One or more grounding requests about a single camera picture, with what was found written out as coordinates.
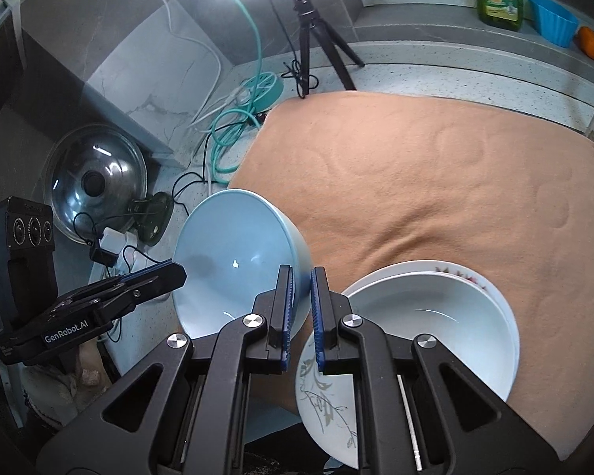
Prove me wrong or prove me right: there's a blue ribbed cup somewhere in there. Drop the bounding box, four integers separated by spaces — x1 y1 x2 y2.
527 0 580 49

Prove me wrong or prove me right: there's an orange fruit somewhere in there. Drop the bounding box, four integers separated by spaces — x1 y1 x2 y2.
575 26 594 61

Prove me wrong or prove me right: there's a pink floral white plate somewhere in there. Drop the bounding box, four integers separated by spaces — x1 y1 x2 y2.
371 258 518 327

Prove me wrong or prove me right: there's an orange brown cloth mat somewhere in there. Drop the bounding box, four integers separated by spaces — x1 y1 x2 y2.
213 90 594 461

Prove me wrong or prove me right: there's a black tripod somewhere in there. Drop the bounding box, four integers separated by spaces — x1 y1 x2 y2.
292 0 366 100

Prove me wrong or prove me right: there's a dark green lid holder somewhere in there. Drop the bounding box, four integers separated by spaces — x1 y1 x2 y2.
129 192 176 248

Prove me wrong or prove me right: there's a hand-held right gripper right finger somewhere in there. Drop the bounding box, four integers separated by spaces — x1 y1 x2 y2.
310 266 560 475

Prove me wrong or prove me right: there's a teal power cable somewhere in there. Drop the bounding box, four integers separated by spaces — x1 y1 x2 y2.
209 0 278 186

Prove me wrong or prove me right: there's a grey leaf white plate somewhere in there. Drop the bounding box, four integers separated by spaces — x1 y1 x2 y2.
295 260 520 471

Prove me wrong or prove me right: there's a white power cable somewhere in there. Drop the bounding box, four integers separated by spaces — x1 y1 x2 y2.
124 0 278 132

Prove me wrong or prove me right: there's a black switch cable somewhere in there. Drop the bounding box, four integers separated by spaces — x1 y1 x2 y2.
282 59 318 100

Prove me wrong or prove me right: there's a cream fleece clothing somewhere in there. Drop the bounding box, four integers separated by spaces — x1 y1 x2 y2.
22 346 110 426

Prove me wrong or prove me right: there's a light blue ceramic bowl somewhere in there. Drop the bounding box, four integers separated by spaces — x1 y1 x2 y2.
171 189 312 342

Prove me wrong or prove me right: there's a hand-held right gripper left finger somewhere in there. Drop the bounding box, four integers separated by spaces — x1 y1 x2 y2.
37 264 295 475

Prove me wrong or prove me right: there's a teal round power strip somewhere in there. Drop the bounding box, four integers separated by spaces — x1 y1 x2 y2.
240 73 284 110

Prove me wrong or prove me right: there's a white power adapter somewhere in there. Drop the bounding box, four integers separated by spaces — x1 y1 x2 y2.
100 228 139 254

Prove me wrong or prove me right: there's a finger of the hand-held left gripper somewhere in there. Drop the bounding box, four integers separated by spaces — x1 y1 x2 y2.
54 261 188 330

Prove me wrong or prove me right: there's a steel pot lid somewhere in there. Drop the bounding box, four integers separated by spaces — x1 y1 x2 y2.
44 125 148 245

